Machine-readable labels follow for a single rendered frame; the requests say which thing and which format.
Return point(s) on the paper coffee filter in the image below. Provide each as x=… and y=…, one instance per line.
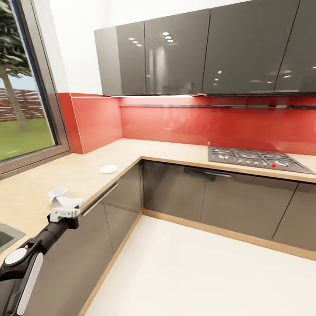
x=67, y=202

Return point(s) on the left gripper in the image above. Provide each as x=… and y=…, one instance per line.
x=58, y=228

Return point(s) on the burner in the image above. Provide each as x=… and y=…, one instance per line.
x=256, y=158

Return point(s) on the fixed window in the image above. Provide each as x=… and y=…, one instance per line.
x=32, y=126

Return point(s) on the coffee cup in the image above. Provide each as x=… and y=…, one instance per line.
x=58, y=192

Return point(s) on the drop in sink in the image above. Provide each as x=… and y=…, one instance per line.
x=9, y=236

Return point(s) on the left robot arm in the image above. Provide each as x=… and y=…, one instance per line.
x=21, y=267

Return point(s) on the saucer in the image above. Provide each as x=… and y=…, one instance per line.
x=109, y=169

